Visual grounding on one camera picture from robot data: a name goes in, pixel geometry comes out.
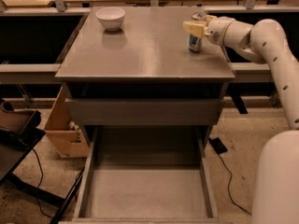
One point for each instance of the closed grey top drawer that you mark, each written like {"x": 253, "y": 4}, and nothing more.
{"x": 145, "y": 112}

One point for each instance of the cardboard box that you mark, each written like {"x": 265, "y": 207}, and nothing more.
{"x": 60, "y": 130}

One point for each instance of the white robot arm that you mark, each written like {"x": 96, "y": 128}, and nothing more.
{"x": 276, "y": 193}

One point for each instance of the open grey middle drawer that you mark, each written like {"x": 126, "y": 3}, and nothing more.
{"x": 146, "y": 175}

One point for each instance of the grey rail left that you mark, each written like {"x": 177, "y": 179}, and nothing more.
{"x": 28, "y": 73}

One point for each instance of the redbull can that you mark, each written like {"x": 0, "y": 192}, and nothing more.
{"x": 195, "y": 43}

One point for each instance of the brown black bag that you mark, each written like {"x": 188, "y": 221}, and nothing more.
{"x": 17, "y": 125}

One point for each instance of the white bowl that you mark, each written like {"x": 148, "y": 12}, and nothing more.
{"x": 111, "y": 18}

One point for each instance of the grey rail right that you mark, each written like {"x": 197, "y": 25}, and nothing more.
{"x": 251, "y": 73}

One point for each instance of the grey rail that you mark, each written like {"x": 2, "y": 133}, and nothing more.
{"x": 251, "y": 73}
{"x": 28, "y": 73}

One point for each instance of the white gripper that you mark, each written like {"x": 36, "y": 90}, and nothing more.
{"x": 219, "y": 31}

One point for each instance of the black floor plate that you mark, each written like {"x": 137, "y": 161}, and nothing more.
{"x": 218, "y": 145}

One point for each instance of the grey drawer cabinet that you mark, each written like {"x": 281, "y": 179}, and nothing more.
{"x": 148, "y": 58}

